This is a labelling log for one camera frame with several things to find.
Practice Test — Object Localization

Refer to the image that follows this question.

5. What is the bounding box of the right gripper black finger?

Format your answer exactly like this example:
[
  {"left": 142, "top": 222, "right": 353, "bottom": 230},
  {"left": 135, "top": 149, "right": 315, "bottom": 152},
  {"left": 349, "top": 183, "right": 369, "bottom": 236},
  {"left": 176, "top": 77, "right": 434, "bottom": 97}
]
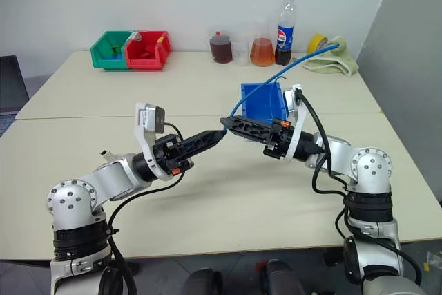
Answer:
[
  {"left": 223, "top": 120, "right": 278, "bottom": 145},
  {"left": 219, "top": 115, "right": 274, "bottom": 127}
]

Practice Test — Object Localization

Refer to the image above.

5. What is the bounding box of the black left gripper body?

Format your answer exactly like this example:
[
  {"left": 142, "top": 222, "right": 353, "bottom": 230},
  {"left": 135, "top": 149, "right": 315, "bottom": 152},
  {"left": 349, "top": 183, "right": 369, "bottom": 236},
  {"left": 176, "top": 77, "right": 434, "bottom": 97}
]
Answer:
[{"left": 153, "top": 134, "right": 195, "bottom": 176}]

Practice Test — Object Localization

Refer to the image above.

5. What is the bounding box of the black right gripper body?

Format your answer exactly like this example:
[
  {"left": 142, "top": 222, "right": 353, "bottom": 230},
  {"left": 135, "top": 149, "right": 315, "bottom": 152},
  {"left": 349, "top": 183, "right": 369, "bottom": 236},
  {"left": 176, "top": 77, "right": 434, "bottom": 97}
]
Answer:
[{"left": 263, "top": 120, "right": 295, "bottom": 160}]

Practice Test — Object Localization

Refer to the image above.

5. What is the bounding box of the blue cable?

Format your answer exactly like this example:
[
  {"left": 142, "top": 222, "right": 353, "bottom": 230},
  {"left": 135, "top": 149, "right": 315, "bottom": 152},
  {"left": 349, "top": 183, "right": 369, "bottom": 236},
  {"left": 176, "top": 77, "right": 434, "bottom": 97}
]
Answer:
[{"left": 222, "top": 43, "right": 341, "bottom": 139}]

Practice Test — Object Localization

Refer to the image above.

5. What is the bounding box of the blue plastic bin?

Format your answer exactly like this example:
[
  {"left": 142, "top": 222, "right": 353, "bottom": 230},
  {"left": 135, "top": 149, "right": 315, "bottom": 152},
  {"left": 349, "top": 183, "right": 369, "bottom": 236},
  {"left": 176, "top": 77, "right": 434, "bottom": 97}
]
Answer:
[{"left": 240, "top": 82, "right": 290, "bottom": 126}]

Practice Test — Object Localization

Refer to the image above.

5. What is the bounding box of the red plastic bin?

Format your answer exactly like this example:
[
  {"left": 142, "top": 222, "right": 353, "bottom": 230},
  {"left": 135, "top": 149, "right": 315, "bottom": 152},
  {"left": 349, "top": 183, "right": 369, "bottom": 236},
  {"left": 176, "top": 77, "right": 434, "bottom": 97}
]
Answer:
[{"left": 124, "top": 30, "right": 172, "bottom": 70}]

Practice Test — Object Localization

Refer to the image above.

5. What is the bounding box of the green plastic bin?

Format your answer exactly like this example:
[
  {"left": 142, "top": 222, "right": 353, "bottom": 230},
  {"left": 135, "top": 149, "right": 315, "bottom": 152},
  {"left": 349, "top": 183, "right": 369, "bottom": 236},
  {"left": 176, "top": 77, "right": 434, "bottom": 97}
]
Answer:
[{"left": 90, "top": 30, "right": 134, "bottom": 70}]

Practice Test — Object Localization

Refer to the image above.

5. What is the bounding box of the small empty clear beaker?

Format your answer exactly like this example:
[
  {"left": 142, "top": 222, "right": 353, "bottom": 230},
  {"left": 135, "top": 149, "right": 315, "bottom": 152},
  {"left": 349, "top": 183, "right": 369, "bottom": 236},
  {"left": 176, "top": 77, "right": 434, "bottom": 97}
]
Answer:
[{"left": 233, "top": 30, "right": 251, "bottom": 67}]

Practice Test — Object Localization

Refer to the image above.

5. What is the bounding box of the flask with orange liquid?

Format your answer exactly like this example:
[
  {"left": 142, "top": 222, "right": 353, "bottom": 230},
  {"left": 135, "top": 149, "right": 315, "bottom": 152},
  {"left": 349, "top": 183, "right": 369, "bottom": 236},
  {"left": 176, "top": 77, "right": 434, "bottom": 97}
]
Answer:
[{"left": 250, "top": 17, "right": 276, "bottom": 67}]

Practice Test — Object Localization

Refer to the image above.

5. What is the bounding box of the beaker with dark red liquid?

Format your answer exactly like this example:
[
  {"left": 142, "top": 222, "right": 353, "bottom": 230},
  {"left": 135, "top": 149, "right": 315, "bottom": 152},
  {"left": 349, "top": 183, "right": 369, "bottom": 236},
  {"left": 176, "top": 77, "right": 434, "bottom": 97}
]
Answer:
[{"left": 209, "top": 27, "right": 233, "bottom": 64}]

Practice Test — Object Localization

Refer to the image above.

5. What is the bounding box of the cola bottle with blue cap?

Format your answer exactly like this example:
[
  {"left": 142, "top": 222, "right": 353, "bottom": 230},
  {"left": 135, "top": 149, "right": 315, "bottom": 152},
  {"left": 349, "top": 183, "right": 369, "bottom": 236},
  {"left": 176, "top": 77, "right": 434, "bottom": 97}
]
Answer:
[{"left": 275, "top": 0, "right": 297, "bottom": 66}]

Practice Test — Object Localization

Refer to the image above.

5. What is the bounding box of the light green towel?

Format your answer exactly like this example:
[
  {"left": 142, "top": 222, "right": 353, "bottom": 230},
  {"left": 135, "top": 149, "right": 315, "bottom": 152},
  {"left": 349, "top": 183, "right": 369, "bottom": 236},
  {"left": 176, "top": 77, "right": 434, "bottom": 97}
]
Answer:
[{"left": 302, "top": 35, "right": 359, "bottom": 77}]

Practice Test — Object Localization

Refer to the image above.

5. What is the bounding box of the yellow tape roll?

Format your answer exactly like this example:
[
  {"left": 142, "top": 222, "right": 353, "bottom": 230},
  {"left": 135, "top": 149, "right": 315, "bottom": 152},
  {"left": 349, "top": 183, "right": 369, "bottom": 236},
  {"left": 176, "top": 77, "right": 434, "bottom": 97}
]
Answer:
[{"left": 307, "top": 34, "right": 329, "bottom": 55}]

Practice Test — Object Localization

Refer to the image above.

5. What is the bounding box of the small dark rounded shape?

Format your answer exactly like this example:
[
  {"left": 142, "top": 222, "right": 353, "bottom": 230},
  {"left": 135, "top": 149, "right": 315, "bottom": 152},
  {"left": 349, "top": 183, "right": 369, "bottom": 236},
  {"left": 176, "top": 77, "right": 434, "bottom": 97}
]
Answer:
[{"left": 182, "top": 267, "right": 224, "bottom": 295}]

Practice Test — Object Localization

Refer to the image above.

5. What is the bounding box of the large dark rounded shape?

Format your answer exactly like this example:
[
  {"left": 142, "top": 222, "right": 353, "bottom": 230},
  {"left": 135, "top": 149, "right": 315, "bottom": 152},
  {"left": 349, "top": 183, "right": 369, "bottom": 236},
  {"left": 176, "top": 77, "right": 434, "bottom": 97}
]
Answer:
[{"left": 260, "top": 258, "right": 305, "bottom": 295}]

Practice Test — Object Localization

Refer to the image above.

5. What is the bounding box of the dark laptop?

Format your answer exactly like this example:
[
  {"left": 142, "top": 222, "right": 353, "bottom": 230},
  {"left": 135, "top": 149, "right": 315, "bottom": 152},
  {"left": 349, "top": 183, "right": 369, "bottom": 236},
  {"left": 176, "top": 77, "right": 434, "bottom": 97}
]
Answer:
[{"left": 0, "top": 55, "right": 30, "bottom": 139}]

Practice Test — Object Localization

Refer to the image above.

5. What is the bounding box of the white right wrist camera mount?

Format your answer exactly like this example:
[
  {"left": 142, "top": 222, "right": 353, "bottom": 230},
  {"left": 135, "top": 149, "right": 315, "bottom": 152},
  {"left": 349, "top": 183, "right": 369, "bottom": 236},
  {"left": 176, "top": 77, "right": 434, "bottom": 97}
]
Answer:
[{"left": 282, "top": 83, "right": 307, "bottom": 164}]

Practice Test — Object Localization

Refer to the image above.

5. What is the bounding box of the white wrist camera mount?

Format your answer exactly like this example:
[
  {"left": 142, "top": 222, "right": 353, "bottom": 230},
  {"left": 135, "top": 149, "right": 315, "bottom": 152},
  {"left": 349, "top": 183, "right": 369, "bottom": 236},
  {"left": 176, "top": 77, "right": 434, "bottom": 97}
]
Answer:
[
  {"left": 133, "top": 102, "right": 189, "bottom": 182},
  {"left": 282, "top": 83, "right": 307, "bottom": 164}
]

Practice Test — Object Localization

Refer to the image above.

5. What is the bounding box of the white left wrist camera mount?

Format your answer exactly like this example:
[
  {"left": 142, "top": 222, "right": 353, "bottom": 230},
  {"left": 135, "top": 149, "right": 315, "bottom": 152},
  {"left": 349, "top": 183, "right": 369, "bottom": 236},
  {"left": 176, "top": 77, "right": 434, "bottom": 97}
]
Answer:
[{"left": 133, "top": 102, "right": 189, "bottom": 182}]

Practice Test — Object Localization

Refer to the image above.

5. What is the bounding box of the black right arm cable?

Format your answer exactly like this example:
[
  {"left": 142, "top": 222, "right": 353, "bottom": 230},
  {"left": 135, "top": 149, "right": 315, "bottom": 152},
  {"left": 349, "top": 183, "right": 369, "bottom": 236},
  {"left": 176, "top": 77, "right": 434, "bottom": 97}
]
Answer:
[{"left": 294, "top": 88, "right": 424, "bottom": 289}]

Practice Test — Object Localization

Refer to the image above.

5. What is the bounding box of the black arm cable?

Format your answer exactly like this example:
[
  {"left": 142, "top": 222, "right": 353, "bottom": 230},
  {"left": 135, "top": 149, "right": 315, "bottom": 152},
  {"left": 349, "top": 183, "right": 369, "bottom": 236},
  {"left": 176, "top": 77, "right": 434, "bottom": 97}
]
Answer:
[
  {"left": 99, "top": 120, "right": 187, "bottom": 295},
  {"left": 294, "top": 88, "right": 424, "bottom": 289}
]

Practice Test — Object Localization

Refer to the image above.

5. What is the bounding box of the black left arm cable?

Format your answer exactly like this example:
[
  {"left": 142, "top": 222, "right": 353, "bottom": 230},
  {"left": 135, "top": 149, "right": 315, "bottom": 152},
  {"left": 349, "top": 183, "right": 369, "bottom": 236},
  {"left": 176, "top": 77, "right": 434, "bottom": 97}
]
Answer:
[{"left": 99, "top": 120, "right": 187, "bottom": 295}]

